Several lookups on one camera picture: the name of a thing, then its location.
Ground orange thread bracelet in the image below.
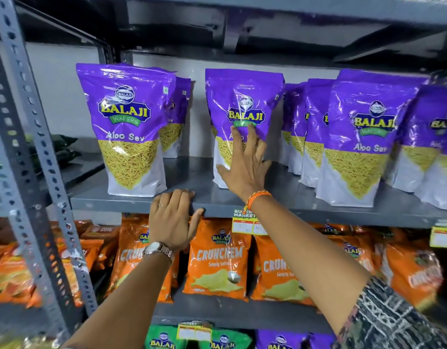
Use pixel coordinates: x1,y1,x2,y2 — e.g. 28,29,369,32
242,190,273,215

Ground green snack packet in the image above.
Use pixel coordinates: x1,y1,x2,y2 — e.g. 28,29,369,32
208,328,254,349
145,325,188,349

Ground dark patterned sleeve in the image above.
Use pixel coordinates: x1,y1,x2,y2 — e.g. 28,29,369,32
332,275,447,349

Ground purple snack packet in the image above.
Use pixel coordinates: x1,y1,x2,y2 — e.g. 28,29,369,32
205,68,285,189

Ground row of orange crisp packets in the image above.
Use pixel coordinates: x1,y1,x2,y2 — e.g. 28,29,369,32
51,214,446,314

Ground person's right hand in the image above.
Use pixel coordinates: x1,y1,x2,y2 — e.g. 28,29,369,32
216,123,273,204

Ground yellow white price label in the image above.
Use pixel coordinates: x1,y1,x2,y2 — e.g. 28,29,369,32
429,221,447,249
231,209,268,236
176,320,213,342

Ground grey metal shelf board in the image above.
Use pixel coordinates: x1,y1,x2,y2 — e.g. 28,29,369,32
151,283,447,335
13,0,447,74
0,152,106,219
69,155,447,230

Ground person's left hand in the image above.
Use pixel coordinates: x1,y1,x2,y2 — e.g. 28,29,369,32
149,189,205,251

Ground row of purple snack packets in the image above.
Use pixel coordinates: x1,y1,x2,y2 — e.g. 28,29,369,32
76,63,447,212

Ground person's right forearm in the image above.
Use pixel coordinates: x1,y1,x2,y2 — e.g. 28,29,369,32
245,194,374,335

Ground small purple snack bag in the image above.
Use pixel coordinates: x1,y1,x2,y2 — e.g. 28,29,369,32
308,332,336,349
255,329,308,349

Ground dark green packets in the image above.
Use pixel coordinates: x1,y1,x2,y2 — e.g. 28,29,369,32
24,134,83,175

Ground grey perforated rack upright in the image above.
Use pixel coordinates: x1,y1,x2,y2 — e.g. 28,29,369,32
0,0,99,342

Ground person's left forearm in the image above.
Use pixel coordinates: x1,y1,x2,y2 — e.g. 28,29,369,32
63,247,174,349

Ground pile of orange yellow packets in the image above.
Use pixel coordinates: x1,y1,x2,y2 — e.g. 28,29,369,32
0,221,40,310

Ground silver wristwatch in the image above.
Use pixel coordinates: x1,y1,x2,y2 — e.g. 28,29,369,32
142,241,175,264

